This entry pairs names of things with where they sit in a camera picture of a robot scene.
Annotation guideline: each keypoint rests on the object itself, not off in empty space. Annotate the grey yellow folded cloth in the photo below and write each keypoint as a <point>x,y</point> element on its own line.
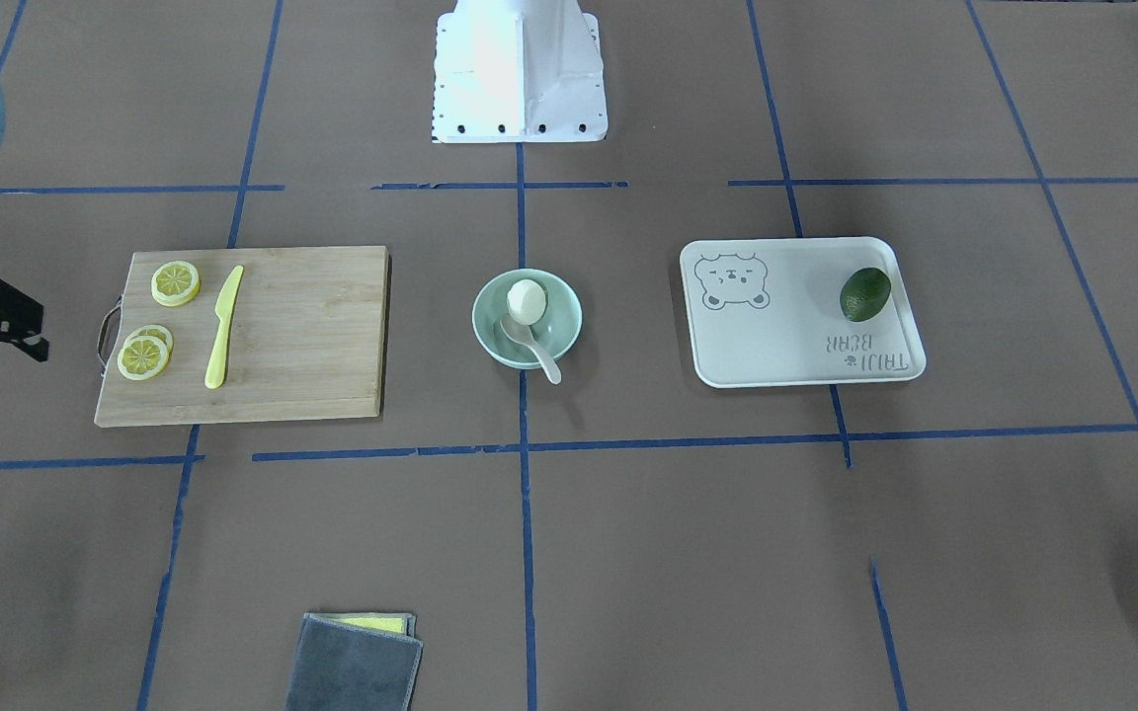
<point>354,661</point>

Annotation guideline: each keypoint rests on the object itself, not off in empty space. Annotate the yellow plastic knife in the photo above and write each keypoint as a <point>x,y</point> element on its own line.
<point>216,368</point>

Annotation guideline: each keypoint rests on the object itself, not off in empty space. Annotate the white steamed bun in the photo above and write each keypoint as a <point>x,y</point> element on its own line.
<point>526,301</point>

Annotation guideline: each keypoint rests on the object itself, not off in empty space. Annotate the single lemon slice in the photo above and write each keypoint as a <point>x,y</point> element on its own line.
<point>175,283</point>

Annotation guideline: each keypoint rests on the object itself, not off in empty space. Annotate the mint green bowl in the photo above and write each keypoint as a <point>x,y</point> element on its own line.
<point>557,330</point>

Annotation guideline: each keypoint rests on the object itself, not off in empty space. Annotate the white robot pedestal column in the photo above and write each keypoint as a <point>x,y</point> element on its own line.
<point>518,72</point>

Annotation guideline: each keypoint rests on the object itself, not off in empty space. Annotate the lower stacked lemon slice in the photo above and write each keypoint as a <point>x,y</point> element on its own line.
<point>163,334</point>

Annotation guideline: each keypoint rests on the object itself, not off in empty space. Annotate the cream bear serving tray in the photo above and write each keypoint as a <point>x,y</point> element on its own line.
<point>767,313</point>

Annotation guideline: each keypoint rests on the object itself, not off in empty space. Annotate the bamboo cutting board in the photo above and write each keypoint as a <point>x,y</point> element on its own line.
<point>307,342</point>

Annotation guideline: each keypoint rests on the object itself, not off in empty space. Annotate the cream plastic spoon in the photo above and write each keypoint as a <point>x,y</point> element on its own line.
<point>522,334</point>

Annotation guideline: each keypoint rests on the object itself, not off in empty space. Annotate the upper lemon slice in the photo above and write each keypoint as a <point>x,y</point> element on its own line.
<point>142,358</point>

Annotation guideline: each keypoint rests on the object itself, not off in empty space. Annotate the green avocado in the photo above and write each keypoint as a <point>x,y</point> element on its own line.
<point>864,294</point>

